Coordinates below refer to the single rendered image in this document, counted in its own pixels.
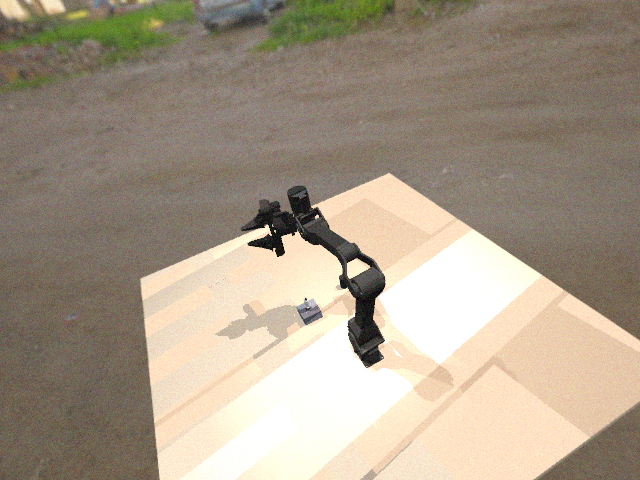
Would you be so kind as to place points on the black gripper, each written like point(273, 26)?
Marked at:
point(283, 225)

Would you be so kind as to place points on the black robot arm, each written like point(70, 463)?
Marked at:
point(363, 332)

